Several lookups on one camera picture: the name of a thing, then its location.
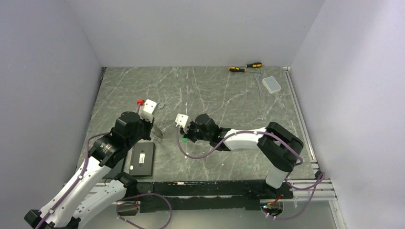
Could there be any small silver wrench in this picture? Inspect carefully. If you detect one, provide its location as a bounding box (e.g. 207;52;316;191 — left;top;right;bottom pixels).
254;75;265;97

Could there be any large silver wrench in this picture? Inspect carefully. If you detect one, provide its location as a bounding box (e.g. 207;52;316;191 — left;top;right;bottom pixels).
157;101;165;110

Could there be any orange black screwdriver upper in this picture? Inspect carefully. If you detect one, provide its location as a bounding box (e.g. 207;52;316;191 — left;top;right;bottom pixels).
244;62;263;68

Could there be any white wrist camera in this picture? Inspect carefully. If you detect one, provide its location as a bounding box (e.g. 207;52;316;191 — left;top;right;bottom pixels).
175;113;191;132
137;99;157;120

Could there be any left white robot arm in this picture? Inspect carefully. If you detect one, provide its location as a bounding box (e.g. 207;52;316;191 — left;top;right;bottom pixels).
24;109;154;229

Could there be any aluminium frame rail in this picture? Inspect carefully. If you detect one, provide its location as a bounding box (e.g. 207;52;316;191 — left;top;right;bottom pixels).
283;67;338;202

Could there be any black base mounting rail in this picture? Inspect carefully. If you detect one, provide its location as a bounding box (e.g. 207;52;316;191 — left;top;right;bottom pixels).
123;179;293;213

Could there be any black flat box near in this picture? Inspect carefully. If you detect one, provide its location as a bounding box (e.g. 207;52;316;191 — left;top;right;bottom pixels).
129;142;155;177

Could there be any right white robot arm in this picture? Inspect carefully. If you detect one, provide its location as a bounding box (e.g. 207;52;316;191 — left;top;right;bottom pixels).
175;114;304;198

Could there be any clear plastic box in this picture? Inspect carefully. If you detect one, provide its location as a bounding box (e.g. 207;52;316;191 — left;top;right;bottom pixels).
262;76;281;94

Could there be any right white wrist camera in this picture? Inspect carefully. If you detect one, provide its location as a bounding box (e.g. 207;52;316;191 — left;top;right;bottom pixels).
175;113;191;132

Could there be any yellow black screwdriver lower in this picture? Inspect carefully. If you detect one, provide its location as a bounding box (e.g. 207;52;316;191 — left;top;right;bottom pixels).
228;66;261;73

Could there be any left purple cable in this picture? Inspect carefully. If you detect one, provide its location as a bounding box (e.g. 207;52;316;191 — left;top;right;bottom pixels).
34;103;173;229

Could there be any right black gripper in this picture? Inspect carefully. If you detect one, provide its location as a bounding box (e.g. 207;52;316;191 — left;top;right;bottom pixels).
180;121;212;143

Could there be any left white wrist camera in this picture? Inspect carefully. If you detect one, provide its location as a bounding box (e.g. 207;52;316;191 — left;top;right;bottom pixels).
137;99;157;120

